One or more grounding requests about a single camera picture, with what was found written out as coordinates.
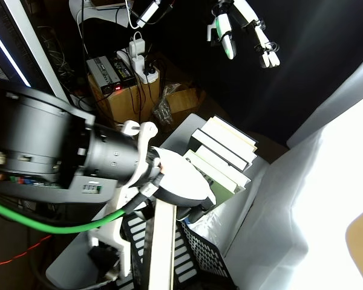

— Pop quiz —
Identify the pale green book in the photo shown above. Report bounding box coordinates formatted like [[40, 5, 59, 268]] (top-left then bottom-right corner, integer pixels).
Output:
[[183, 150, 247, 209]]

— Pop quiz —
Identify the cream cover book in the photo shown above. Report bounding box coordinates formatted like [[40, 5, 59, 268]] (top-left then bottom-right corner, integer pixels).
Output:
[[147, 199, 178, 290]]

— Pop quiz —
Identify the small brown cardboard box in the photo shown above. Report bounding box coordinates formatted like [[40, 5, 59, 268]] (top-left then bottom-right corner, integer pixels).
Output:
[[166, 88, 207, 115]]

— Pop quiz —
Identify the black backdrop curtain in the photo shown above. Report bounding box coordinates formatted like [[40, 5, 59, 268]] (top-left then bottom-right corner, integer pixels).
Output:
[[157, 0, 363, 149]]

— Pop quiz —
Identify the white plug-in charger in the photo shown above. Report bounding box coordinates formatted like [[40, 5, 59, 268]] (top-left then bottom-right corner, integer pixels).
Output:
[[128, 31, 147, 58]]

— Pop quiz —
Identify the white power strip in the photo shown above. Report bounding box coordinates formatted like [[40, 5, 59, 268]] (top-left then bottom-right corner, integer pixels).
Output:
[[130, 56, 161, 85]]

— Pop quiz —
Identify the black CENTURY book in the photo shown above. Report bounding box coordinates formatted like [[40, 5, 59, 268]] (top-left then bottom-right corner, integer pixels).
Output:
[[211, 116, 259, 146]]

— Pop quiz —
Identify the clear plastic bag of screws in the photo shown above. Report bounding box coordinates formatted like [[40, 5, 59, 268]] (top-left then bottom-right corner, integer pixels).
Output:
[[151, 83, 182, 125]]

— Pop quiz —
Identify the black power unit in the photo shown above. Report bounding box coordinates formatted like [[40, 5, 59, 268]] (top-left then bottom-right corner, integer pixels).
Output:
[[110, 56, 137, 87]]

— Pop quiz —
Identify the black LET IT BE book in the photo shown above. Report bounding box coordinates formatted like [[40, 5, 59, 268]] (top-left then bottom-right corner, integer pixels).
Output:
[[189, 129, 250, 172]]

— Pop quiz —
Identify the black chair backrest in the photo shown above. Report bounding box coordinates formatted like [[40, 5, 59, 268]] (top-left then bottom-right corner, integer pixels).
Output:
[[78, 17, 134, 58]]

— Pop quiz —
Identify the large brown cardboard box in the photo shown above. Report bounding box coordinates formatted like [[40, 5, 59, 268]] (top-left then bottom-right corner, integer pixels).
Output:
[[87, 74, 163, 124]]

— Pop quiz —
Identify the silver power supply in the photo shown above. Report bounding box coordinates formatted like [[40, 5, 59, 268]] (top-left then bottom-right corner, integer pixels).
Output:
[[86, 56, 122, 94]]

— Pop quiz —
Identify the white backdrop cloth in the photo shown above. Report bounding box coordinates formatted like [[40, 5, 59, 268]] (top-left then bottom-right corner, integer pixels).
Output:
[[223, 50, 363, 290]]

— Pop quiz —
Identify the clear plastic film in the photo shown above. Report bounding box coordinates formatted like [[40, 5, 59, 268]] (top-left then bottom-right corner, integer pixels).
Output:
[[196, 210, 226, 242]]

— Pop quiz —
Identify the white tower with light strip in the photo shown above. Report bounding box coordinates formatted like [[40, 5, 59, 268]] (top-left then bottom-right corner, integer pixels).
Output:
[[0, 0, 72, 105]]

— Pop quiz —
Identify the black three-slot file rack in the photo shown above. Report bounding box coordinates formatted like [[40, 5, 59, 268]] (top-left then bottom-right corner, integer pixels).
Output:
[[117, 208, 240, 290]]

